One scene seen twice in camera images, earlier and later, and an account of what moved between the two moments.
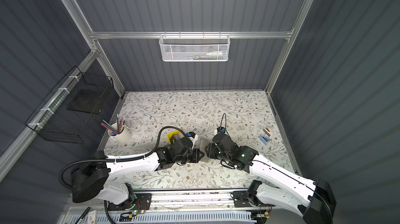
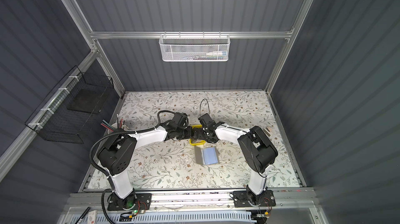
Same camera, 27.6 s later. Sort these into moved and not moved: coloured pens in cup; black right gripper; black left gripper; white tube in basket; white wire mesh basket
Moved: black right gripper; black left gripper
Not moved: white wire mesh basket; white tube in basket; coloured pens in cup
